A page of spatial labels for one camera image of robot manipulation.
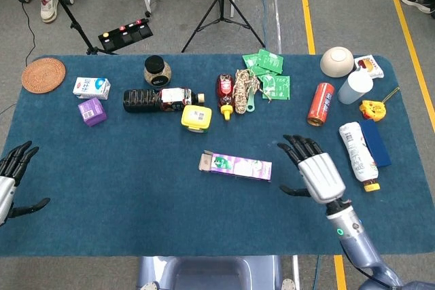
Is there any blue table mat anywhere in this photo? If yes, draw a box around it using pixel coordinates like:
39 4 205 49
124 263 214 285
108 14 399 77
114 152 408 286
0 54 435 257

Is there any green plastic spoon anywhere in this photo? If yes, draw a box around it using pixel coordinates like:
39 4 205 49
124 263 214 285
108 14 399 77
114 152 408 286
245 77 260 113

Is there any black foot pedal board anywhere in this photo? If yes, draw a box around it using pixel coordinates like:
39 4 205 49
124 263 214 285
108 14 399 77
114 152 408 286
97 18 154 52

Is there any red drink can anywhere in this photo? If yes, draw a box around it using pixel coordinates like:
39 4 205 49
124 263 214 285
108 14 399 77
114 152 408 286
307 81 336 127

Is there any blue floor cable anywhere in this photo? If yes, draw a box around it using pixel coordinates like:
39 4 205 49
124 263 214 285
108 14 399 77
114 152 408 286
243 0 268 49

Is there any black light stand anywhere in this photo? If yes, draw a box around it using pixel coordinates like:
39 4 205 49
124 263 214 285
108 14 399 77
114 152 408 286
33 0 118 56

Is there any white blue milk carton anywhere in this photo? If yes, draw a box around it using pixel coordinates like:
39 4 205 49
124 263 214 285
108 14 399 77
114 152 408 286
72 77 111 101

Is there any yellow tape measure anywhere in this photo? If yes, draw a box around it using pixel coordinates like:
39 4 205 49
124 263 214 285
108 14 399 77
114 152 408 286
359 86 401 122

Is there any small purple box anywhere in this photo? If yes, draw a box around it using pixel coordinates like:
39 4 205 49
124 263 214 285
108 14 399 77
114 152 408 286
77 97 108 128

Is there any white plastic cup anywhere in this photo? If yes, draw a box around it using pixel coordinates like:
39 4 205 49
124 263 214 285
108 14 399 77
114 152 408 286
337 69 375 105

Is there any beige rope bundle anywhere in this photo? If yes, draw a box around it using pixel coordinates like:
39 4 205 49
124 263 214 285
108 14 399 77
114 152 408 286
234 68 273 115

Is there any white red snack packet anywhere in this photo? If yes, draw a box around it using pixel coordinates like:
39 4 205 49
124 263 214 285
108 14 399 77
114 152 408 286
353 54 385 79

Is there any beige bowl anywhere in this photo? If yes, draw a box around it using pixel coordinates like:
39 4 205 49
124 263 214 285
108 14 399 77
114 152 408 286
319 46 355 78

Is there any yellow lidded container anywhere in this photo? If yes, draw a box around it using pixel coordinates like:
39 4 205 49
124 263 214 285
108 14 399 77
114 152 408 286
180 104 213 134

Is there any dark soy sauce bottle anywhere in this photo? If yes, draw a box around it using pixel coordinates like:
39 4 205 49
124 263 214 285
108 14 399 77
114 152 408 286
122 87 206 114

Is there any glass jar black lid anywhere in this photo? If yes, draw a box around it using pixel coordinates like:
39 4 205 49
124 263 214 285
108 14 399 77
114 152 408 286
143 55 173 88

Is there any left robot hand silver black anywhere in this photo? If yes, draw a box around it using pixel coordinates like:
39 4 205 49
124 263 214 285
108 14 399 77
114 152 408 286
0 140 51 227

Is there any white drink bottle yellow cap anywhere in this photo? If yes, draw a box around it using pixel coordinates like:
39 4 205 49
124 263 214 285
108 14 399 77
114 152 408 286
338 121 381 193

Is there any dark blue rectangular block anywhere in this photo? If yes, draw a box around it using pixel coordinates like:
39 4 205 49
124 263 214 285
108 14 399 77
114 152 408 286
359 119 392 168

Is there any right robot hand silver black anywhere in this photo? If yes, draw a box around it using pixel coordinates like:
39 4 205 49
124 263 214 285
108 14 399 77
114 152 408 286
277 134 347 205

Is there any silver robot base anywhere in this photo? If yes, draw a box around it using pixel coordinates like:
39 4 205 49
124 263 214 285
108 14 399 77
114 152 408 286
135 255 302 290

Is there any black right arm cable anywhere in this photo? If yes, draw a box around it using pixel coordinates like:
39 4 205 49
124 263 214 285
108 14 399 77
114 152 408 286
341 242 400 289

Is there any red sauce bottle yellow cap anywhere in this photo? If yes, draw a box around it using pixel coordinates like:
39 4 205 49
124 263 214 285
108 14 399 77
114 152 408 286
216 73 236 121

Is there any white red sneaker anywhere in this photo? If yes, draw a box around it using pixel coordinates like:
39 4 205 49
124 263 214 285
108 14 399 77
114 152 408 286
39 0 59 24

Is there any black floor cable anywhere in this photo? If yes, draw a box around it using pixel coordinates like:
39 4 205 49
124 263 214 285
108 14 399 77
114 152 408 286
20 1 37 67

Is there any purple toothpaste carton box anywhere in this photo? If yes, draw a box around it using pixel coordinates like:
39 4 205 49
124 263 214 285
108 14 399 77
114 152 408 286
198 150 273 183

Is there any green tea sachet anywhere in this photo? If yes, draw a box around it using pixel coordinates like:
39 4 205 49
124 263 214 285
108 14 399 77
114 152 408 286
260 74 292 101
250 65 273 82
257 48 285 75
242 52 261 71

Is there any round woven rattan coaster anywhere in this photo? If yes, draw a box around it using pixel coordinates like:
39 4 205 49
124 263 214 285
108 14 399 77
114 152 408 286
21 57 67 94

